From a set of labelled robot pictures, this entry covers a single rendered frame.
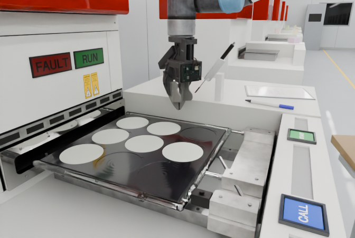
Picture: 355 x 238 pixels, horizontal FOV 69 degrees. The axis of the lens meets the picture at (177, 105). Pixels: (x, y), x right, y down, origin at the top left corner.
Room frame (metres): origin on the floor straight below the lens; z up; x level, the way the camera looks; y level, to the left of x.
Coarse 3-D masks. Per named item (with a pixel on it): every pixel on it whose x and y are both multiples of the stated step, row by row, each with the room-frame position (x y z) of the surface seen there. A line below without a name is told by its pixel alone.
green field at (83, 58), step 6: (78, 54) 0.71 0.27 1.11; (84, 54) 0.73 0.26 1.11; (90, 54) 0.75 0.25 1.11; (96, 54) 0.78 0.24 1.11; (78, 60) 0.71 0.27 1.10; (84, 60) 0.73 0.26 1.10; (90, 60) 0.75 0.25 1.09; (96, 60) 0.77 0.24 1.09; (102, 60) 0.80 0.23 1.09; (78, 66) 0.71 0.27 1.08
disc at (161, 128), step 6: (150, 126) 0.72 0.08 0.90; (156, 126) 0.72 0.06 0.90; (162, 126) 0.72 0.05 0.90; (168, 126) 0.72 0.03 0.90; (174, 126) 0.72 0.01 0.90; (150, 132) 0.67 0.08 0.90; (156, 132) 0.67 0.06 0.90; (162, 132) 0.67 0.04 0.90; (168, 132) 0.67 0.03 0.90; (174, 132) 0.67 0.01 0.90
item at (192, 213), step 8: (56, 176) 0.56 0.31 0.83; (64, 176) 0.55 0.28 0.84; (80, 184) 0.53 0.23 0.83; (88, 184) 0.52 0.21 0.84; (104, 192) 0.50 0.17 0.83; (112, 192) 0.49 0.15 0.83; (128, 200) 0.47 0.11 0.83; (136, 200) 0.46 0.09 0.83; (152, 208) 0.45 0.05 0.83; (160, 208) 0.44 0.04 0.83; (168, 208) 0.43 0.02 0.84; (184, 208) 0.42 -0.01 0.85; (192, 208) 0.42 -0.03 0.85; (200, 208) 0.42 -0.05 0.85; (176, 216) 0.43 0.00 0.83; (184, 216) 0.42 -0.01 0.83; (192, 216) 0.41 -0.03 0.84; (200, 216) 0.40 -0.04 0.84; (200, 224) 0.40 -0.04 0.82; (256, 232) 0.36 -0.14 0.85
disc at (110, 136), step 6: (102, 132) 0.67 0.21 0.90; (108, 132) 0.67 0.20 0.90; (114, 132) 0.67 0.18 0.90; (120, 132) 0.67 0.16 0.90; (126, 132) 0.67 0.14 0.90; (96, 138) 0.63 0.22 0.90; (102, 138) 0.63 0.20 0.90; (108, 138) 0.63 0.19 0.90; (114, 138) 0.63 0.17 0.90; (120, 138) 0.63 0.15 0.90; (126, 138) 0.63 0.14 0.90
